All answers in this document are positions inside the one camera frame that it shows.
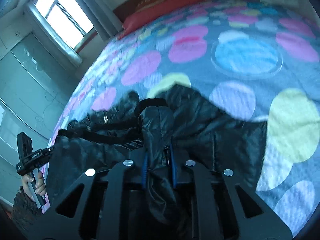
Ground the black puffer jacket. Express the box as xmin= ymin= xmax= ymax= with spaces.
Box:
xmin=47 ymin=85 xmax=267 ymax=224

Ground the person's left hand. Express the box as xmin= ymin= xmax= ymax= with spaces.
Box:
xmin=22 ymin=171 xmax=46 ymax=201

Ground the back wall window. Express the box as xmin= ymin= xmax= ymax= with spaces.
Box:
xmin=35 ymin=0 xmax=94 ymax=50

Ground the grey curtain left of window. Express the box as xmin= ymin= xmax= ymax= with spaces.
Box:
xmin=24 ymin=2 xmax=82 ymax=72

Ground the grey curtain beside headboard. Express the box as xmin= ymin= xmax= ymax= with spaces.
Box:
xmin=76 ymin=0 xmax=123 ymax=41

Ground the colourful dotted bedspread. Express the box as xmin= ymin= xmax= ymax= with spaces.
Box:
xmin=56 ymin=0 xmax=319 ymax=236

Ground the person's dark left sleeve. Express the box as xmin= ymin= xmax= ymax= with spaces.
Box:
xmin=11 ymin=186 xmax=42 ymax=233

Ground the red blanket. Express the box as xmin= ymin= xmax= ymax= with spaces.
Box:
xmin=117 ymin=0 xmax=204 ymax=40

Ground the frosted glass wardrobe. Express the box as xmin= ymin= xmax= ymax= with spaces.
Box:
xmin=1 ymin=16 xmax=79 ymax=205

